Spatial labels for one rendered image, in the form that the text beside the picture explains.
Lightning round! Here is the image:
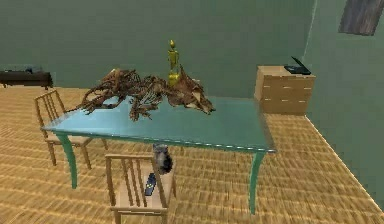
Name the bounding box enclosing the teal glass table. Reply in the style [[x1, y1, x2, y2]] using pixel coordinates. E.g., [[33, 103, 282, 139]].
[[41, 95, 278, 216]]

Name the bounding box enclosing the brown animal skeleton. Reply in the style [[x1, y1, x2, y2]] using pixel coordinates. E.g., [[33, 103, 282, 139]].
[[65, 64, 217, 122]]

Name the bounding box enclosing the gold statuette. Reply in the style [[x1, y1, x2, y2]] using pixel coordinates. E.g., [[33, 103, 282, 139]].
[[167, 39, 181, 88]]

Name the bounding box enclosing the blue remote control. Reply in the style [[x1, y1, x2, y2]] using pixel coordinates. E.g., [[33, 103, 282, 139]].
[[144, 172, 157, 197]]

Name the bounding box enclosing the light wooden chest of drawers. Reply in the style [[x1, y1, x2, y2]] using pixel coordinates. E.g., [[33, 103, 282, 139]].
[[253, 65, 317, 116]]

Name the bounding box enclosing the light wooden chair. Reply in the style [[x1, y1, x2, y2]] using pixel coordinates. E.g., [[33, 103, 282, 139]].
[[104, 152, 178, 224], [33, 88, 109, 170]]

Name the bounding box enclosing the black laptop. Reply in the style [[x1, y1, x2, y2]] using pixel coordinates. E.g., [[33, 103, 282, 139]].
[[283, 55, 312, 76]]

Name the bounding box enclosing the dark brown low table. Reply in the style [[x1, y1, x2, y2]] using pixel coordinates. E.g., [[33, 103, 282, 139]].
[[0, 68, 54, 91]]

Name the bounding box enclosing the dark framed wall picture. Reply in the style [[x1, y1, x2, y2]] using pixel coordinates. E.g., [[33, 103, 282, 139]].
[[337, 0, 384, 37]]

